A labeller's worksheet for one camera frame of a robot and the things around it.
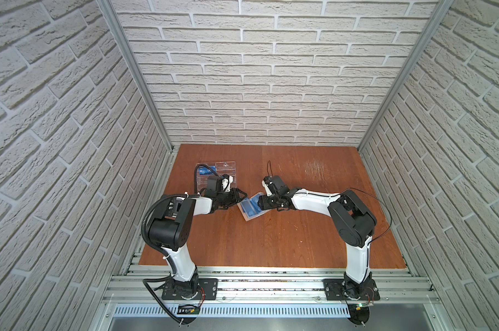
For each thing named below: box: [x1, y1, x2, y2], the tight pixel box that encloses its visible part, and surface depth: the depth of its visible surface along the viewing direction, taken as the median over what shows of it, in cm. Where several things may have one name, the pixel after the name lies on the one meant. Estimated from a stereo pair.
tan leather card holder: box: [236, 191, 273, 223], surface depth 94 cm
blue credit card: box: [240, 193, 263, 218], surface depth 96 cm
